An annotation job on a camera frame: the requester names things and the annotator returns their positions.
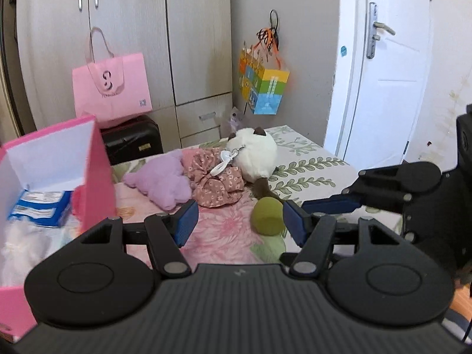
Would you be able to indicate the white door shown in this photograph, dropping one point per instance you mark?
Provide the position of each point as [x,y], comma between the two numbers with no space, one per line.
[391,110]

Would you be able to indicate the white mesh bath pouf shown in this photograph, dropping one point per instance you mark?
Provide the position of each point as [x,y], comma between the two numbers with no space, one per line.
[22,243]

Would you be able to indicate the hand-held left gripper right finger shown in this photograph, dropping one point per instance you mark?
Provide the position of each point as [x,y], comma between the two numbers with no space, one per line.
[295,225]

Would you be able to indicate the green round puff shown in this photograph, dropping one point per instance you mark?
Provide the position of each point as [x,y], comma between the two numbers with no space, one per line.
[265,217]

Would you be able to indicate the purple plush toy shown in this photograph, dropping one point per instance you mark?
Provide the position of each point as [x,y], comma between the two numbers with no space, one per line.
[162,180]

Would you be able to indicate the pink tote bag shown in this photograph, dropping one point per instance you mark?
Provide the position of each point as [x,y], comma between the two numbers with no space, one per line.
[110,96]

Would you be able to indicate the blue wet wipes packet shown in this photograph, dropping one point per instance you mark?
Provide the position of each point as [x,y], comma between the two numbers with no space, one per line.
[40,210]

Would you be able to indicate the blue round sticker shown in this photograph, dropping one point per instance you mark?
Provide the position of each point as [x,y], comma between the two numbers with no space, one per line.
[343,51]

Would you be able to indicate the white plush cat toy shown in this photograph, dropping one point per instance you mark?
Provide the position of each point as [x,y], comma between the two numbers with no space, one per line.
[254,151]

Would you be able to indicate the grey wooden wardrobe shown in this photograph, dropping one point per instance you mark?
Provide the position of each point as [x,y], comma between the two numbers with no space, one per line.
[199,44]

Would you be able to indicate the floral fabric scrunchie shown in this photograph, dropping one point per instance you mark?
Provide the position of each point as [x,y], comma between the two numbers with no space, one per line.
[217,190]

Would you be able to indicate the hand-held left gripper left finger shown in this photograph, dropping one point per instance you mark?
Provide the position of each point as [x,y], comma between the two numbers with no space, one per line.
[186,223]

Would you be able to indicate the pink cardboard box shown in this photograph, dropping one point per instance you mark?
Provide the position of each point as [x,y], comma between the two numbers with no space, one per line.
[99,177]

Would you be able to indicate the white key clip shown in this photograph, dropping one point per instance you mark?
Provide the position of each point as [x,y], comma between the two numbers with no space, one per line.
[217,167]

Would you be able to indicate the colourful paper gift bag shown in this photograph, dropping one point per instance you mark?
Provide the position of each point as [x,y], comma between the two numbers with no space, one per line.
[269,88]

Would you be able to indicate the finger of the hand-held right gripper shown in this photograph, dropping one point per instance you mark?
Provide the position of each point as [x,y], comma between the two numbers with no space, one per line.
[332,204]

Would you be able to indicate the black suitcase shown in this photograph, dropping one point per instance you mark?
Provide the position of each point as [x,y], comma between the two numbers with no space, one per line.
[129,140]

